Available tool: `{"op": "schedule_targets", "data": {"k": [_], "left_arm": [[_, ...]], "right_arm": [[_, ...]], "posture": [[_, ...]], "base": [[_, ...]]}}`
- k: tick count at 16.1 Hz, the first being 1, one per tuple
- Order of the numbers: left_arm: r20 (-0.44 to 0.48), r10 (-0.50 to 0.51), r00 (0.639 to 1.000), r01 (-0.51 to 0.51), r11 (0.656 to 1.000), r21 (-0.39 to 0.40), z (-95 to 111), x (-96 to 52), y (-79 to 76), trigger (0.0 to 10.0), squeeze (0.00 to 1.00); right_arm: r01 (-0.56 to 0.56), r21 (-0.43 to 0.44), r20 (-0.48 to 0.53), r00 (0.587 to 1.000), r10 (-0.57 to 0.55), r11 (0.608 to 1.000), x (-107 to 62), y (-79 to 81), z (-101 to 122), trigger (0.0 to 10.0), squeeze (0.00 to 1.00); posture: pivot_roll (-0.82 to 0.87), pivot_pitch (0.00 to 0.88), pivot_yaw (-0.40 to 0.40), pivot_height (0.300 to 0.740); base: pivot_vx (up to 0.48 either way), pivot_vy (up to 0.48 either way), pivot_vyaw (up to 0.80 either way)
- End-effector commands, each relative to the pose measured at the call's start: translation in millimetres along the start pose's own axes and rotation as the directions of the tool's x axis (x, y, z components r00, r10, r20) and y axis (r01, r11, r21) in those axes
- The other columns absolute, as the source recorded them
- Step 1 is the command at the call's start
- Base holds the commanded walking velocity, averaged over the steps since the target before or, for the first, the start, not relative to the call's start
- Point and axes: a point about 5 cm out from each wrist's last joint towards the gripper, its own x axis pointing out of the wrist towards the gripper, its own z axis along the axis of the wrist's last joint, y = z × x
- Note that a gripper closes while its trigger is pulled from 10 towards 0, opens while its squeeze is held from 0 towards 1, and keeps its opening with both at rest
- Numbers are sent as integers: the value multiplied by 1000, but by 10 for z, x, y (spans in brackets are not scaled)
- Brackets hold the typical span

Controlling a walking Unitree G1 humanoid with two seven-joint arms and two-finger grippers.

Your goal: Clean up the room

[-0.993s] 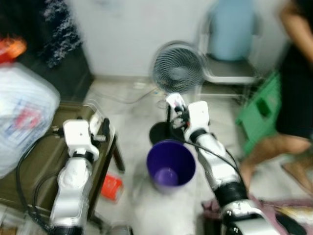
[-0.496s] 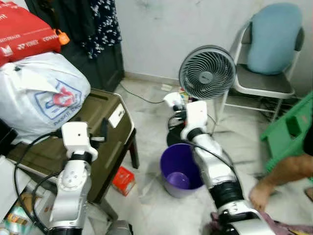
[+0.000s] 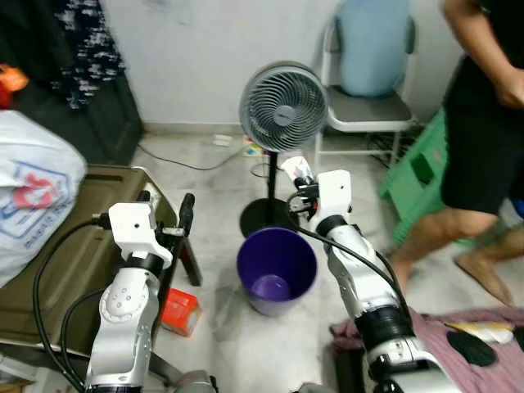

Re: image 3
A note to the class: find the dark floral garment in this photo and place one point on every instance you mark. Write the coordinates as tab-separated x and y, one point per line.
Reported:
86	49

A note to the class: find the silver robot leg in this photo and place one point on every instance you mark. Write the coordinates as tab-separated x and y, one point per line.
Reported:
196	383
311	388

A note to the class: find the silver right robot leg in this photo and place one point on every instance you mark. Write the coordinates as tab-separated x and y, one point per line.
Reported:
311	388

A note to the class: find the white plastic wrapper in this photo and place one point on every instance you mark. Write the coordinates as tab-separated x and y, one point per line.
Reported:
296	169

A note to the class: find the green plastic stool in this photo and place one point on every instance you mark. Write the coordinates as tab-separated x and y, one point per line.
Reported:
409	192

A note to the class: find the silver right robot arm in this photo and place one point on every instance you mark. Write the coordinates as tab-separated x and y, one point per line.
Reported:
352	262

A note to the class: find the mauve cartoon print blanket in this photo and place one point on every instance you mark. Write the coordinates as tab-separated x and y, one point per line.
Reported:
491	377

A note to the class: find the person in black clothes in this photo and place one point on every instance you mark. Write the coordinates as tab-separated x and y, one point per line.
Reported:
483	147

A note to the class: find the silver left robot leg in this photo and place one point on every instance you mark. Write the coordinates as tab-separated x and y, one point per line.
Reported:
196	383

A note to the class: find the light blue cushion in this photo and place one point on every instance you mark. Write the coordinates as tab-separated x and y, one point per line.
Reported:
372	49

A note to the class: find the white printed plastic bag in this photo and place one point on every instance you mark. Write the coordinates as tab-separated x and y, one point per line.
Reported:
37	155

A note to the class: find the olive brown table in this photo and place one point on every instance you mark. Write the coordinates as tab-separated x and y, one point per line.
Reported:
106	184

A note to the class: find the black cabinet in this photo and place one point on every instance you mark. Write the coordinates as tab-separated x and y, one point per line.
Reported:
115	123

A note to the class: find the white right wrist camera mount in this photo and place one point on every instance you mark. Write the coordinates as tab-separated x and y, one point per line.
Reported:
334	192

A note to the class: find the purple plastic bucket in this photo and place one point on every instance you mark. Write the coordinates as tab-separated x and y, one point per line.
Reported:
274	266

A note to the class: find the orange object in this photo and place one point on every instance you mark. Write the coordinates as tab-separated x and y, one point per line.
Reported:
10	82

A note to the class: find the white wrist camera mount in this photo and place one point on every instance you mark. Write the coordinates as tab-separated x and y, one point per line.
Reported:
334	192
135	225

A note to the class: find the grey pedestal fan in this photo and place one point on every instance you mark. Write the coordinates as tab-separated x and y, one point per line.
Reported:
282	108

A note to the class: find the red orange box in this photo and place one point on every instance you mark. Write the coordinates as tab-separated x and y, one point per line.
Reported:
180	313

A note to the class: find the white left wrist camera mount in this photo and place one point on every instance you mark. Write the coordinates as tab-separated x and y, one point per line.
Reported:
135	225

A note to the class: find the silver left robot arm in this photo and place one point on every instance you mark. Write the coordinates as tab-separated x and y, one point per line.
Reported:
123	327

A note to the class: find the white folding chair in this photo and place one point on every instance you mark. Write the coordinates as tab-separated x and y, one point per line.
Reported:
368	110

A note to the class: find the white power strip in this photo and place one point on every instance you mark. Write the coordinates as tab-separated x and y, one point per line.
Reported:
252	147

